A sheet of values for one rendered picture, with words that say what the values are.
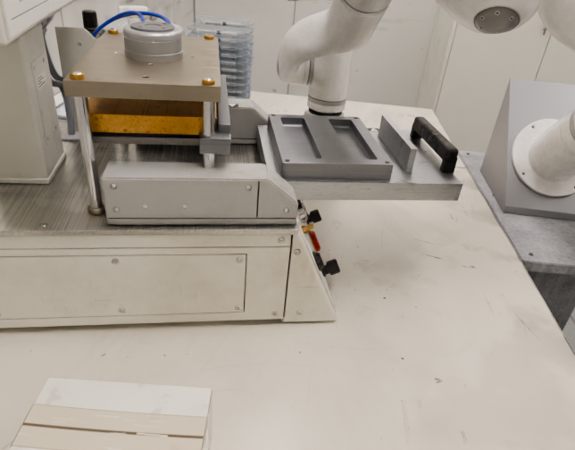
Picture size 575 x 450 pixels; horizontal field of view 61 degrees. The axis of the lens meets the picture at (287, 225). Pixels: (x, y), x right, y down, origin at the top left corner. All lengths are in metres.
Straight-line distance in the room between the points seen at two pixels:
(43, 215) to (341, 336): 0.46
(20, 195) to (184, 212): 0.24
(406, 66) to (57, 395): 2.90
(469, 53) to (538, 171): 1.65
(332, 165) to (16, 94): 0.43
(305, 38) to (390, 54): 2.25
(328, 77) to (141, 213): 0.54
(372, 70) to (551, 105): 1.96
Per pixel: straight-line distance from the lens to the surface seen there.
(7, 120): 0.77
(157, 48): 0.70
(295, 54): 0.97
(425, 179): 0.77
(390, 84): 3.24
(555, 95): 1.38
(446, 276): 0.95
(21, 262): 0.73
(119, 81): 0.62
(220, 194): 0.64
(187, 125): 0.66
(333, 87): 1.05
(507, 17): 0.69
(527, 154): 1.28
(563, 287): 1.45
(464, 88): 2.89
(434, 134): 0.84
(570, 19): 0.82
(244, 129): 0.89
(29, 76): 0.74
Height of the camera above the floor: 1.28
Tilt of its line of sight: 32 degrees down
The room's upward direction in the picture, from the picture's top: 6 degrees clockwise
